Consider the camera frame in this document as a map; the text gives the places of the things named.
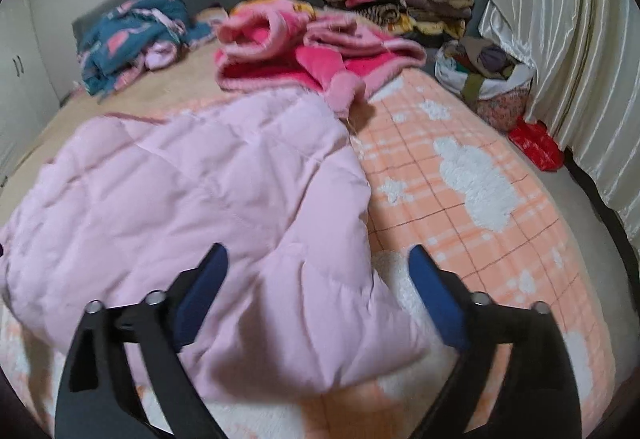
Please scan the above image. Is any pink fleece garment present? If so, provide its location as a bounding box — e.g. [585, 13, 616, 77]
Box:
[215, 0, 428, 120]

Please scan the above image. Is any white satin curtain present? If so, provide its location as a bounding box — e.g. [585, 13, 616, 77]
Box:
[455, 0, 640, 240]

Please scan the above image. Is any white wardrobe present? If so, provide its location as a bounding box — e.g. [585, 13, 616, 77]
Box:
[0, 0, 66, 170]

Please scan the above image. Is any red plastic bag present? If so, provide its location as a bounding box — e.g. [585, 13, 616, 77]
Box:
[507, 116, 566, 170]

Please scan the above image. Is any floral bag of clothes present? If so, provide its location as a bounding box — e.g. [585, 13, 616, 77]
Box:
[435, 36, 536, 132]

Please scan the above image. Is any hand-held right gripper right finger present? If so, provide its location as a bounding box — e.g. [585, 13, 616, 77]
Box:
[407, 244, 583, 439]

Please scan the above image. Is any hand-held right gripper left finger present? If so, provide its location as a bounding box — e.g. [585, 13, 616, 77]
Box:
[54, 243, 230, 439]

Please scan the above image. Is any orange checked blanket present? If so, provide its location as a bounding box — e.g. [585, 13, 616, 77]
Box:
[0, 69, 618, 439]

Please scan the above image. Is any bed with tan sheet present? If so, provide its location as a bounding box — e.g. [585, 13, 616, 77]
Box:
[0, 46, 236, 200]

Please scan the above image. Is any pink quilted jacket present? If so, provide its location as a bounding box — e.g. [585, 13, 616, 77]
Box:
[0, 94, 436, 395]

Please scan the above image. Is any blue patterned cloth pile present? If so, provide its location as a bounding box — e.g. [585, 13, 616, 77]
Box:
[75, 0, 216, 102]

